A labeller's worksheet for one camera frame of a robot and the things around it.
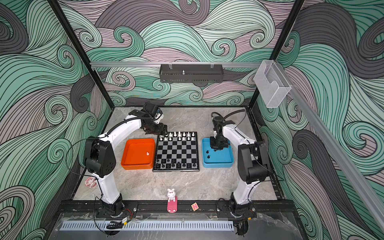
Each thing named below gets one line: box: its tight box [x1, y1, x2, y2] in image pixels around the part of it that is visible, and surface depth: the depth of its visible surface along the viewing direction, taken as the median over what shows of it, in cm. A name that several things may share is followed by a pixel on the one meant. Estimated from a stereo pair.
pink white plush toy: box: [85, 176, 98, 189], surface depth 81 cm
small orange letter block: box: [191, 202, 200, 212], surface depth 75 cm
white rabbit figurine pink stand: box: [167, 188, 178, 213], surface depth 74 cm
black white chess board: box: [152, 131, 200, 172], surface depth 94 cm
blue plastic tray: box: [202, 137, 234, 168], surface depth 92 cm
